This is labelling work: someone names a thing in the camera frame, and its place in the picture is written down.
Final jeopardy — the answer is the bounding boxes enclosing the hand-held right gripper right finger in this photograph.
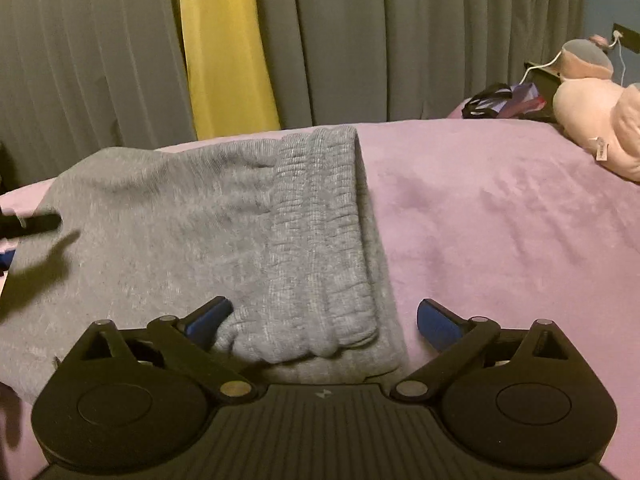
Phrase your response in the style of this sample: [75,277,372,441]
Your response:
[391,297,571,402]

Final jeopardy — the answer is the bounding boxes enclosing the yellow curtain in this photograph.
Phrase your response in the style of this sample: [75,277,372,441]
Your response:
[177,0,282,141]

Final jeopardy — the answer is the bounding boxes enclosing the large pink plush toy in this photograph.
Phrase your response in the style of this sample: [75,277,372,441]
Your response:
[552,77,640,183]

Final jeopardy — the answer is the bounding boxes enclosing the grey and pink plush toy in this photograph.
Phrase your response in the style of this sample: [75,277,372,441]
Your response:
[556,35,614,81]

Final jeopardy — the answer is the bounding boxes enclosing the black nightstand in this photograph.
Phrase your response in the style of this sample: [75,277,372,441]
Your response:
[523,61,565,95]

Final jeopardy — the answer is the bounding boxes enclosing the grey pants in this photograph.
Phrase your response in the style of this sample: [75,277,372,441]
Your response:
[0,125,408,401]

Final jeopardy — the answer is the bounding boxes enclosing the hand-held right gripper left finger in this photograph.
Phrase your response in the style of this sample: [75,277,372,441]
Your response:
[75,296,256,402]

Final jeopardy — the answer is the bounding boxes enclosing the dark bag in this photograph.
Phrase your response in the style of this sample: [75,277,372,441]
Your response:
[461,83,547,120]

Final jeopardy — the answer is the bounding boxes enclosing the white charging cable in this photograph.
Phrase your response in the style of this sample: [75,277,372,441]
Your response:
[519,30,627,87]

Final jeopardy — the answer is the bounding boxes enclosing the grey curtain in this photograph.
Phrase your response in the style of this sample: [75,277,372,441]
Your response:
[252,0,587,128]
[0,0,198,196]

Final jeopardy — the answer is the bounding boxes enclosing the pink blanket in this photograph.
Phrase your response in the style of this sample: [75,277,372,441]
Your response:
[0,117,640,480]

